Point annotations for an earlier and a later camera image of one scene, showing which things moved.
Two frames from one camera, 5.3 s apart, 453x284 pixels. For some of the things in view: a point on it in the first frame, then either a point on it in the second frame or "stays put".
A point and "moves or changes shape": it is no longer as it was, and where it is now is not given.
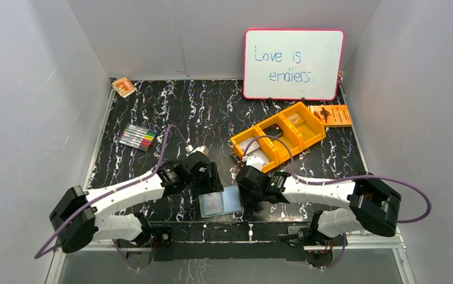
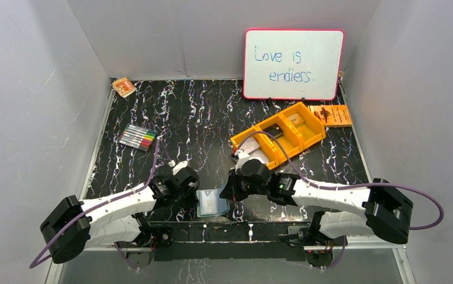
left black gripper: x=214 y=181 -> x=189 y=194
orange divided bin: x=292 y=130 stays put
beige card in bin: x=295 y=119 stays put
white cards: x=254 y=149 stays put
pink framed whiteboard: x=293 y=64 stays put
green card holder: x=217 y=204 moves or changes shape
